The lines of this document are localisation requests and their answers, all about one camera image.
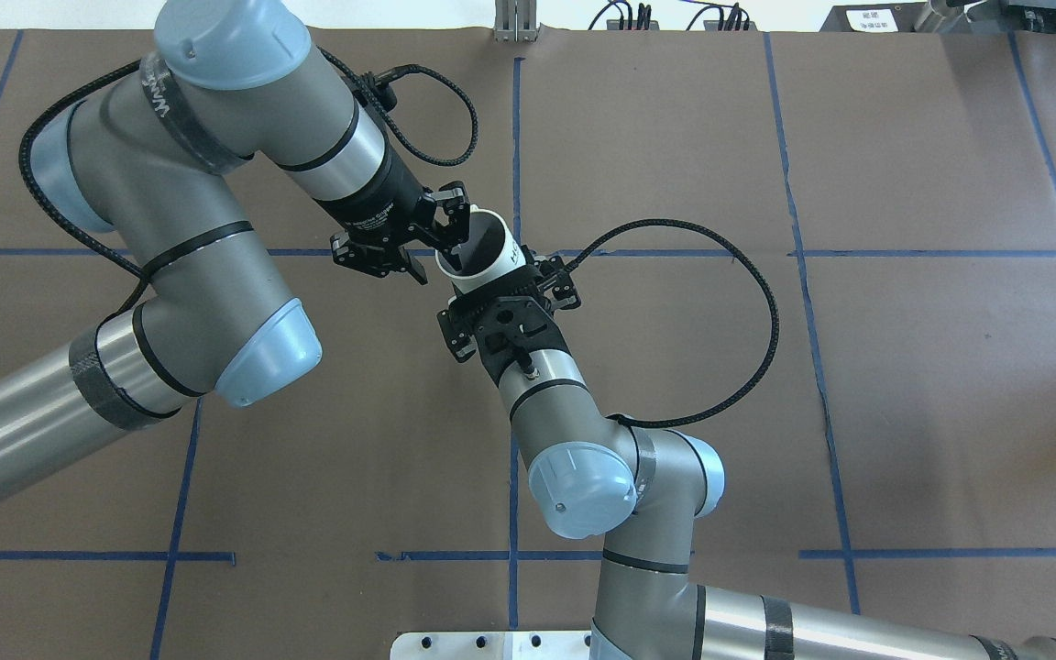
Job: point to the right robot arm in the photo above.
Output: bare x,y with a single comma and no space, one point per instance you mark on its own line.
643,488

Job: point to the aluminium frame post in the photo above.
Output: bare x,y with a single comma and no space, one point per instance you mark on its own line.
516,21

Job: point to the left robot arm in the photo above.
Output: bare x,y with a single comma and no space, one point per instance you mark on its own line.
133,165

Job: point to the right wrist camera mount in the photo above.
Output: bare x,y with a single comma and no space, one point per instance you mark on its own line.
510,329

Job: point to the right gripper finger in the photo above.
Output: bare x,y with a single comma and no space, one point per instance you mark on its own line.
458,329
552,284

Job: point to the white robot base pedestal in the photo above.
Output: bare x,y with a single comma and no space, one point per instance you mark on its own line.
492,645

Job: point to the white label card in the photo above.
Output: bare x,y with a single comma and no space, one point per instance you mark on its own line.
872,20

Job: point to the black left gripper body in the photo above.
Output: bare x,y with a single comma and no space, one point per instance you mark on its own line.
382,203

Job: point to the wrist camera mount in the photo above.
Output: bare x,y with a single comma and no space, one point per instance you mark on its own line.
372,93
510,329

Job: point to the white mug with lettering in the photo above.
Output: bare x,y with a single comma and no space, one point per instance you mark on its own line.
489,253

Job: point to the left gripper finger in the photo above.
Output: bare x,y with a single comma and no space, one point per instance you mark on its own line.
376,261
453,201

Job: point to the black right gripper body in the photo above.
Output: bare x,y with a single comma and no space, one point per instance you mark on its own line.
564,280

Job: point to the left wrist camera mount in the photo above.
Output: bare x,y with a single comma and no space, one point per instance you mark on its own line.
372,93

